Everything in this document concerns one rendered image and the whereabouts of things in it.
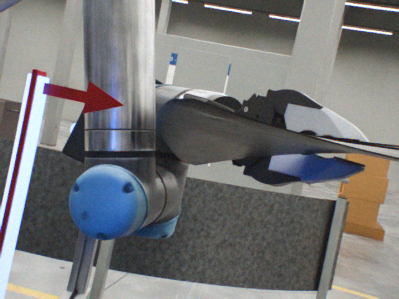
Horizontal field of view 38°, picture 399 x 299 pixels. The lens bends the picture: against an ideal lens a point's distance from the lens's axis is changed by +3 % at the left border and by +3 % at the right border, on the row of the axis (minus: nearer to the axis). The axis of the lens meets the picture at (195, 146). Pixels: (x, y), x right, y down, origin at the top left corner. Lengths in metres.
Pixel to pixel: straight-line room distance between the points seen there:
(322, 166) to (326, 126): 0.04
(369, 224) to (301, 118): 8.02
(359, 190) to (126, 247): 6.52
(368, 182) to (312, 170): 7.96
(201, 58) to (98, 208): 6.04
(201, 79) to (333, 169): 6.07
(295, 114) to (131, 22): 0.19
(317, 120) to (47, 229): 1.81
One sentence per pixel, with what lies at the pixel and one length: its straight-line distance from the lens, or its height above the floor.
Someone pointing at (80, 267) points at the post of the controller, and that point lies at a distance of 0.99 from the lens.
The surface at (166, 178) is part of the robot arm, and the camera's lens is 0.67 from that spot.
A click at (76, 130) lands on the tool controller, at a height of 1.12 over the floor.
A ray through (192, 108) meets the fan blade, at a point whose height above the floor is 1.19.
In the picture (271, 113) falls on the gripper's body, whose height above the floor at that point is 1.20.
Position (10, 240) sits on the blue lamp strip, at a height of 1.07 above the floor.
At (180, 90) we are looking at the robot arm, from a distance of 0.69.
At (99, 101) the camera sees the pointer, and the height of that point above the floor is 1.18.
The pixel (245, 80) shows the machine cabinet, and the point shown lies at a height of 1.70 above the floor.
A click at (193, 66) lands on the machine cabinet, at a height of 1.74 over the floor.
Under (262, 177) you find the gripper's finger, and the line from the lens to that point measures 0.54.
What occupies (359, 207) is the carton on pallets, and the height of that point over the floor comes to 0.38.
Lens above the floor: 1.18
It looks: 3 degrees down
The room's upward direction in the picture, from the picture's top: 12 degrees clockwise
